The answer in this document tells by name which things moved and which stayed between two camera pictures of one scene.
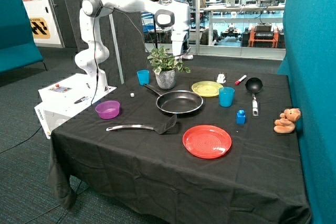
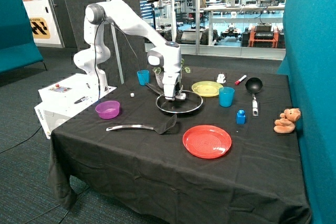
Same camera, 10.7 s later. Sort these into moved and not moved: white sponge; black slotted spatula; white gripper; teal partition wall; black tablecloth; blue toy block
Moved: white sponge; white gripper
Not moved: teal partition wall; black tablecloth; black slotted spatula; blue toy block
